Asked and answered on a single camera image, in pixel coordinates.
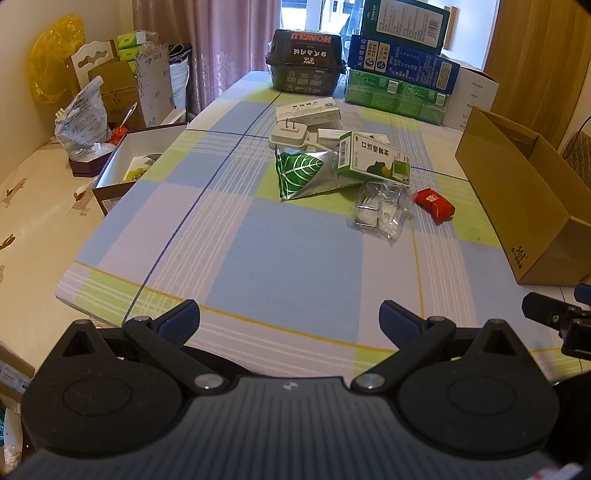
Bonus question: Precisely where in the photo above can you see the silver green tea pouch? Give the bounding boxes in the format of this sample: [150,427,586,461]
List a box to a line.
[274,147,361,201]

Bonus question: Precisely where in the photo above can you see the blue carton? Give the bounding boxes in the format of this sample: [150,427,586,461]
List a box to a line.
[348,35,460,95]

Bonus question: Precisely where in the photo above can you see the long white medicine box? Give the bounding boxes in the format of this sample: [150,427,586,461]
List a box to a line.
[315,127,390,151]

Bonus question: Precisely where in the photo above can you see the green shrink-wrapped cartons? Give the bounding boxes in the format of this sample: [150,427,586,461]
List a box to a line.
[344,69,450,125]

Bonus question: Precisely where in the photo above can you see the quilted brown chair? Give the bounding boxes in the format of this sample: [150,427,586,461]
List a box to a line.
[561,132,591,188]

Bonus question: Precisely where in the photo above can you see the brown cardboard box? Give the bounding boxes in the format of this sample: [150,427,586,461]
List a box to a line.
[455,108,591,287]

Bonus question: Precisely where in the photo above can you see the dark green carton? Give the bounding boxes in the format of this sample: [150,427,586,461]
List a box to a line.
[361,0,450,55]

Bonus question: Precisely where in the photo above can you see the white carton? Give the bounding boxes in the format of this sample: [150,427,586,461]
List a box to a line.
[442,60,499,131]

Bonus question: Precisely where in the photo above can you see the open white gift box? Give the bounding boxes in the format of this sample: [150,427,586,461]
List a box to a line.
[93,124,185,216]

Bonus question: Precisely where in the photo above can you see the white green tablet box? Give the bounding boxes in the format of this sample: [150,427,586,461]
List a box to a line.
[276,97,342,126]

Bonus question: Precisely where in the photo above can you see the printed plastic bag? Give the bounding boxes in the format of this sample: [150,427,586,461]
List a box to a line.
[54,76,111,162]

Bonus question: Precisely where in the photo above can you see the white power adapter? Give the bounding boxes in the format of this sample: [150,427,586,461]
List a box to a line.
[269,120,308,149]

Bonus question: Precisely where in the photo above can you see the clear plastic blister pack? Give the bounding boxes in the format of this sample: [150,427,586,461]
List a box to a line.
[349,182,411,243]

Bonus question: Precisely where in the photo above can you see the checked pastel tablecloth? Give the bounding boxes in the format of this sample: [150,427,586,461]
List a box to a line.
[56,72,590,380]

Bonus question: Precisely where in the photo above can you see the pink curtain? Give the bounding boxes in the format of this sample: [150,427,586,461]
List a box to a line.
[132,0,280,114]

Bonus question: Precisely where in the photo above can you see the black food container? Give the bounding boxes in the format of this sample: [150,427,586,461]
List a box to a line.
[266,29,346,97]

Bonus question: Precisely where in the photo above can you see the red snack packet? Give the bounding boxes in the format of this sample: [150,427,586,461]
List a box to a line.
[413,188,456,225]

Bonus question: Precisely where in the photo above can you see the green white medicine box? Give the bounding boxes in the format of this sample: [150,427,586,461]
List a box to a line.
[337,131,411,187]

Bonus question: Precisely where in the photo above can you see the yellow plastic bag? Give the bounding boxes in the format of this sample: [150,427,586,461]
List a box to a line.
[27,14,85,104]

